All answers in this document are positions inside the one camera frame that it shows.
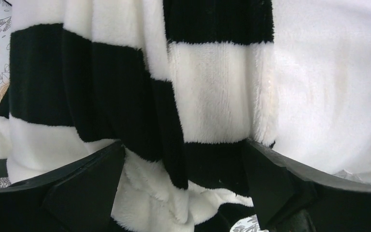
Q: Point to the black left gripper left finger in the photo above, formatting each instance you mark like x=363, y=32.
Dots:
x=77, y=197

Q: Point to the white pillow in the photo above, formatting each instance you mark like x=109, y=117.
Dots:
x=323, y=70

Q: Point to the black white striped pillowcase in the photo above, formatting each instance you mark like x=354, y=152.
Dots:
x=181, y=83

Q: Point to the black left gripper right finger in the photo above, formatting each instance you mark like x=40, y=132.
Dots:
x=289, y=196

